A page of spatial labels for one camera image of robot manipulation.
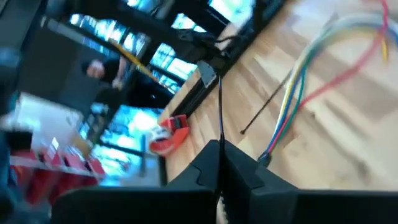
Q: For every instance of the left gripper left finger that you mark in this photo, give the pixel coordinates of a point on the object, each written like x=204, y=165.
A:
x=140, y=208

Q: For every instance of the white cardboard box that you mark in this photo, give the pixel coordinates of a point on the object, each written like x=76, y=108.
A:
x=43, y=121

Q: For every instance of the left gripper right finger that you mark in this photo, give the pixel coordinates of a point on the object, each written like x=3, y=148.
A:
x=280, y=208

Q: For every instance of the grey metal mounting bracket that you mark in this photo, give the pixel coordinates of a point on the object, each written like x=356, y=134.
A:
x=206, y=73

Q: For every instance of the person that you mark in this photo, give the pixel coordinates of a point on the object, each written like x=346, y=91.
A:
x=94, y=69

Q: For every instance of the orange tape dispenser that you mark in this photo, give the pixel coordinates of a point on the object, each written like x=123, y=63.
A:
x=174, y=133

